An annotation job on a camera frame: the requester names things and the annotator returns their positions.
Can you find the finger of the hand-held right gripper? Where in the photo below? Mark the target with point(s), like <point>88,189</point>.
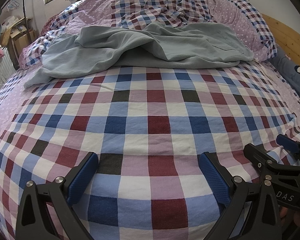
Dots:
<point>287,143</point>
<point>255,155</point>

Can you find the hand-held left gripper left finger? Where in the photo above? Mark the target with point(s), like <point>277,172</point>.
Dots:
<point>81,180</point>

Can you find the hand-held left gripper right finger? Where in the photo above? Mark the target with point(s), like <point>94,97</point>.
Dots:
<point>215,180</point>

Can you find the pale grey-blue pants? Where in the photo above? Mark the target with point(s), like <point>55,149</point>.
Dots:
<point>102,52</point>

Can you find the black clothes rack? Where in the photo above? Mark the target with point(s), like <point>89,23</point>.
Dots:
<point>24,10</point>

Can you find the clothes hangers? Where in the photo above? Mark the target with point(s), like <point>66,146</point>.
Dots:
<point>12,5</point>

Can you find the person's right hand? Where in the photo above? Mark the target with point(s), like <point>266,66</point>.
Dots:
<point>283,211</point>

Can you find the blue plush pillow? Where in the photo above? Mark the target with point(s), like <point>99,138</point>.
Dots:
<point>290,65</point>

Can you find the wooden headboard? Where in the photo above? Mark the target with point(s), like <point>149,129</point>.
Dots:
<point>287,37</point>

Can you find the silver suitcase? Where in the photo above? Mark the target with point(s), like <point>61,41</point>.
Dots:
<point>0,70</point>

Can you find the cardboard box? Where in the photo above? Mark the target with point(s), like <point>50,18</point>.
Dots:
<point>23,40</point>
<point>5,35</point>

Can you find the maroon patterned pillow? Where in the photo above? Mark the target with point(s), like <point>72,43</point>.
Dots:
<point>48,26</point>

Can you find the checked and dotted duvet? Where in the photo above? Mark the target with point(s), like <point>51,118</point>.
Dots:
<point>145,2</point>

